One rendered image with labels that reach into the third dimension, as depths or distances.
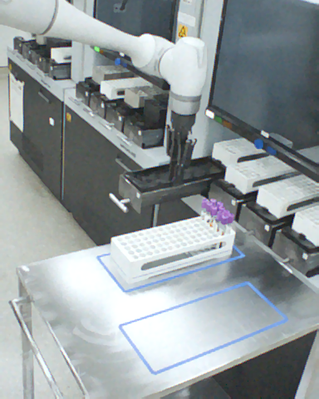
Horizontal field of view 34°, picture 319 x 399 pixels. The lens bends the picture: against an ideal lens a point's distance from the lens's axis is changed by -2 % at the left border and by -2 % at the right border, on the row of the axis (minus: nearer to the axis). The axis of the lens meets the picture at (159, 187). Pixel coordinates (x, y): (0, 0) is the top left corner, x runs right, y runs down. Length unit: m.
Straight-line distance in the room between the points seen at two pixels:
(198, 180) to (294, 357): 0.61
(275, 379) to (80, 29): 1.17
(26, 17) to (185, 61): 0.48
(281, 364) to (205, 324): 0.60
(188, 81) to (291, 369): 0.89
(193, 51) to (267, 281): 0.64
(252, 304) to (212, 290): 0.10
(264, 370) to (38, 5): 1.25
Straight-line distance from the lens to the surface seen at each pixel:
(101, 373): 1.03
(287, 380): 1.71
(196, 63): 1.48
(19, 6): 1.19
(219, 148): 1.81
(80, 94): 2.45
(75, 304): 1.16
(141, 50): 1.56
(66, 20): 1.25
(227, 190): 1.66
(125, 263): 1.20
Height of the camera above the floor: 1.59
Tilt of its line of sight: 29 degrees down
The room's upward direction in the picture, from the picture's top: 7 degrees clockwise
